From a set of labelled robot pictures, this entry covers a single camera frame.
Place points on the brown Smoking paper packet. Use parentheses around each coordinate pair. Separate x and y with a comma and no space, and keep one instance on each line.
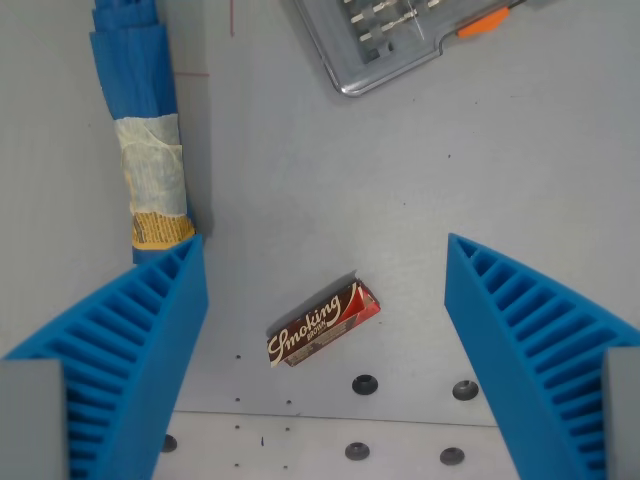
(320,324)

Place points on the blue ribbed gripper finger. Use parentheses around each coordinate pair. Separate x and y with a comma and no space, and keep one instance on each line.
(145,320)
(520,320)

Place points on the clear plastic screwdriver bit case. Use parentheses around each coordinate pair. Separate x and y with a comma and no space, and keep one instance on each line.
(387,37)

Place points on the blue bag roll with label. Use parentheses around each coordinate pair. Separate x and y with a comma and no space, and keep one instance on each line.
(145,130)

